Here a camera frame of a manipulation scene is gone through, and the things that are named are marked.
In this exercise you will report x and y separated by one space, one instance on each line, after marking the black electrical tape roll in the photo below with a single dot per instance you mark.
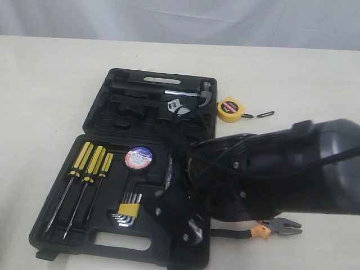
139 158

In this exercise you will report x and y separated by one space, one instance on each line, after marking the yellow tape measure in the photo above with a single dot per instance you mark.
230 110

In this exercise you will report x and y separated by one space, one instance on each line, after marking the black orange combination pliers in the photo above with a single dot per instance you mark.
263 229

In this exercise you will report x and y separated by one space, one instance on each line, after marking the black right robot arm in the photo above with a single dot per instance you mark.
308 168

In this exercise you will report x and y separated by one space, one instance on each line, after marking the black plastic tool case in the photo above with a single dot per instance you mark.
119 127

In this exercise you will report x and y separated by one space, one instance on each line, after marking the clear voltage tester screwdriver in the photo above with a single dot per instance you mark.
169 171

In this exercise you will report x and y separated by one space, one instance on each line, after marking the small yellow black screwdriver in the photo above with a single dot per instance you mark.
102 174

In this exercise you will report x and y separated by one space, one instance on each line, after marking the hex key set yellow holder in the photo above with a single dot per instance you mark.
128 210

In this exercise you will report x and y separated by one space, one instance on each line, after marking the medium yellow black screwdriver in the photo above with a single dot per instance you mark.
89 177

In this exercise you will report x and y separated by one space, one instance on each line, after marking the large yellow black screwdriver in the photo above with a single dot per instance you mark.
75 172

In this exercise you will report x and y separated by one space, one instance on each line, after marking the adjustable wrench black handle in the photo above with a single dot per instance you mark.
174 106

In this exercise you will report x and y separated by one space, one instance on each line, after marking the claw hammer black handle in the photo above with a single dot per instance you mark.
206 94

